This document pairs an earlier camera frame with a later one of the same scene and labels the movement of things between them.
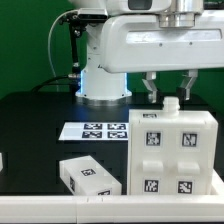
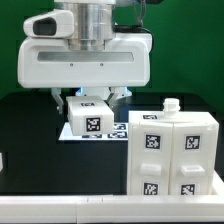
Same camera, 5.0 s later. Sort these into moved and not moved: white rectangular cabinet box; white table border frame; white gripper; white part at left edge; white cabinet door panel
Moved: white rectangular cabinet box; white gripper
Not moved: white cabinet door panel; white table border frame; white part at left edge
